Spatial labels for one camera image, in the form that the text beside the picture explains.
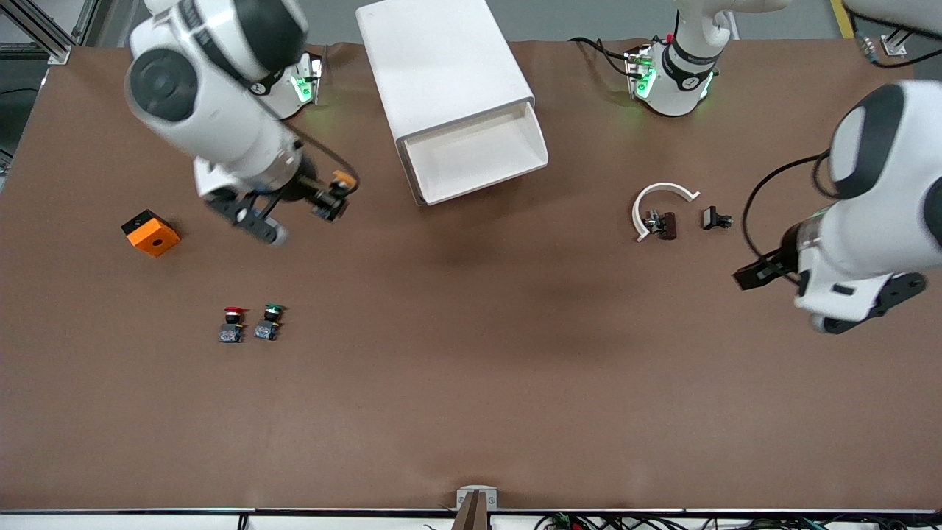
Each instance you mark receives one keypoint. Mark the white drawer cabinet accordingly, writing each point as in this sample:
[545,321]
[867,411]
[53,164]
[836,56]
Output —
[434,66]

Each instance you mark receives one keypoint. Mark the red push button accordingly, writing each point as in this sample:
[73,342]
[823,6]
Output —
[232,327]

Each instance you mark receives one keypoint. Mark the orange box with hole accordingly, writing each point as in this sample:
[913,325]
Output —
[154,239]

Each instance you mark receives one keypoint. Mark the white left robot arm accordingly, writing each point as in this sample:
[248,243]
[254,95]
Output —
[883,221]

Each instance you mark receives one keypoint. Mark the beige drawer holding button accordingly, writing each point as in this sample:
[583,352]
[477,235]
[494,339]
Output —
[478,154]

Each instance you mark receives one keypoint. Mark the yellow push button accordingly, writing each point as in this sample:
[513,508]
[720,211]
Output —
[344,179]

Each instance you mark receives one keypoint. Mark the grey metal bracket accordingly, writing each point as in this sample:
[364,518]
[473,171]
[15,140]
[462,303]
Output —
[477,492]

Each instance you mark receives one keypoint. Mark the green push button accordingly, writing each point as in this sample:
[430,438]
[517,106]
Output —
[268,325]

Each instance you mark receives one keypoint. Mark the white table edge rail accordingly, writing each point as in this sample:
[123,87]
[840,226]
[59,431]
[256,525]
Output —
[147,521]

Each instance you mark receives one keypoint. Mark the dark brown terminal block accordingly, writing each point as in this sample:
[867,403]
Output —
[667,225]

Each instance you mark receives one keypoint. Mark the brown table cover sheet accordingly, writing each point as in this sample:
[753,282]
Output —
[471,368]

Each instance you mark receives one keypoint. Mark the aluminium frame profile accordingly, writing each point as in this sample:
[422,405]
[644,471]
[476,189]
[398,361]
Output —
[59,53]
[894,48]

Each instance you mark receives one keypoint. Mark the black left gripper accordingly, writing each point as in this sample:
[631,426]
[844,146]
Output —
[787,250]

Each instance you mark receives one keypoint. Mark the green lit left base box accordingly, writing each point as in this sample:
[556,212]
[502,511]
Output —
[642,73]

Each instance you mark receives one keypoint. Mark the green lit right base box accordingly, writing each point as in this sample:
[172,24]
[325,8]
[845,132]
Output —
[307,85]

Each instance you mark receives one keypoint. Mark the green lit base box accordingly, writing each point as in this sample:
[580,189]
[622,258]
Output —
[642,73]
[307,85]

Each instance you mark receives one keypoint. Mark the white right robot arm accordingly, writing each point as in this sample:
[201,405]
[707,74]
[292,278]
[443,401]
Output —
[221,110]

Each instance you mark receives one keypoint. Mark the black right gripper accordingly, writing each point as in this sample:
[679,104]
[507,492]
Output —
[307,184]

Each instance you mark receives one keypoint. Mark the brown grey camera post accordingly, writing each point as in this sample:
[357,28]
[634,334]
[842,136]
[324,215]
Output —
[472,515]

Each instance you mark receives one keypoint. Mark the small black plastic part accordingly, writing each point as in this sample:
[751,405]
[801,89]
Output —
[712,218]

